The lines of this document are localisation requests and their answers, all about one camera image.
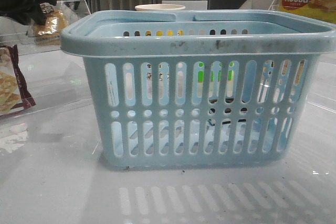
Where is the packaged bread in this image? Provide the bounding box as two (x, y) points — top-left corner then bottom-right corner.
(28, 3), (69, 46)

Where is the tissue pack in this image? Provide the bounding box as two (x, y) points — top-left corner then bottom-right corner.
(207, 98), (248, 130)

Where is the light blue plastic basket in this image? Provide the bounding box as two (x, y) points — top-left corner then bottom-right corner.
(60, 9), (335, 170)

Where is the clear acrylic shelf left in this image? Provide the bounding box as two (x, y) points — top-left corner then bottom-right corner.
(1, 0), (90, 55)

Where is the brown cracker snack package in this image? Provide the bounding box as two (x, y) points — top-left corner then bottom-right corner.
(1, 45), (36, 117)

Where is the cream paper cup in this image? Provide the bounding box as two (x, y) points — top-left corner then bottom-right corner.
(135, 4), (186, 12)

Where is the clear acrylic stand right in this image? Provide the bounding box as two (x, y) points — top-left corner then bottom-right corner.
(268, 0), (280, 10)

